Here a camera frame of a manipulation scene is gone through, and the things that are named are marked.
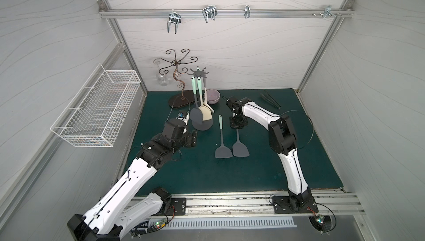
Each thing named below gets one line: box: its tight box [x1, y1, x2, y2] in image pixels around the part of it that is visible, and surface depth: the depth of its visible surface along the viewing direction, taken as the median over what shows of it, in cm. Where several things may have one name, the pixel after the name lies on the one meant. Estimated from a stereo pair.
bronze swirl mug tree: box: [153, 48, 199, 109], surface depth 97 cm
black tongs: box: [259, 90, 282, 110], surface depth 117 cm
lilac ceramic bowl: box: [203, 88, 221, 105], surface depth 114 cm
